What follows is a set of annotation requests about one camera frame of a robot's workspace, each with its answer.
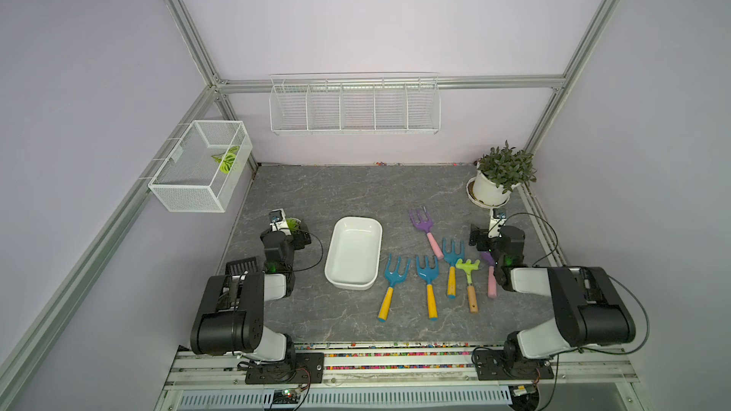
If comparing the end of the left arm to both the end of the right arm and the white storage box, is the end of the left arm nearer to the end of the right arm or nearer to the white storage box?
the white storage box

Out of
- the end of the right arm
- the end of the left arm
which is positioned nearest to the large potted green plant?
the end of the right arm

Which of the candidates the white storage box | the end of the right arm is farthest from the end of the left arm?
the end of the right arm

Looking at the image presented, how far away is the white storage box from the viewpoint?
874 millimetres

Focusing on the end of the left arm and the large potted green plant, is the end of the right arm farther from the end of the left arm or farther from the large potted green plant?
the end of the left arm

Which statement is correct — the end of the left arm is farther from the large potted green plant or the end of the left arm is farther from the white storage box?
the large potted green plant


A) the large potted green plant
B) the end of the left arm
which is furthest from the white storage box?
the large potted green plant
